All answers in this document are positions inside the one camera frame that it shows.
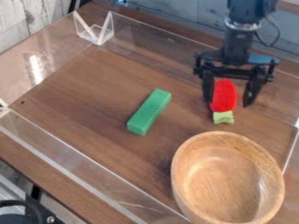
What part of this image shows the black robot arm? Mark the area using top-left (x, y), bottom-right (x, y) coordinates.
top-left (193, 0), bottom-right (280, 107)

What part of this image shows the clear acrylic wall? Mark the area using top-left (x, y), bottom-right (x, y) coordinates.
top-left (0, 108), bottom-right (190, 224)
top-left (102, 12), bottom-right (299, 126)

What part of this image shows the clear acrylic front wall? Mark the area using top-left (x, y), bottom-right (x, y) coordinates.
top-left (0, 108), bottom-right (190, 224)

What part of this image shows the clear acrylic back wall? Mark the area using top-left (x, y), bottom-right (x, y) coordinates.
top-left (102, 12), bottom-right (299, 126)

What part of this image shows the red plush toy green stem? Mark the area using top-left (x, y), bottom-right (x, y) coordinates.
top-left (209, 79), bottom-right (237, 124)

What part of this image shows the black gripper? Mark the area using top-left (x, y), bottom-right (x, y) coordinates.
top-left (193, 50), bottom-right (278, 108)

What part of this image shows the black cable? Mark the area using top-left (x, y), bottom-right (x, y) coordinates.
top-left (0, 199), bottom-right (38, 224)

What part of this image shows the black clamp with bolt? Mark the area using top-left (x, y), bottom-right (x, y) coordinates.
top-left (23, 196), bottom-right (65, 224)

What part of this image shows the clear acrylic corner bracket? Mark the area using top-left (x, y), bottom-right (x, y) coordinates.
top-left (71, 11), bottom-right (114, 46)

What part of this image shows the green rectangular block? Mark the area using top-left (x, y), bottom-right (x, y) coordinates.
top-left (125, 88), bottom-right (172, 136)

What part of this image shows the oval wooden bowl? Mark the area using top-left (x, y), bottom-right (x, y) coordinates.
top-left (170, 131), bottom-right (285, 224)

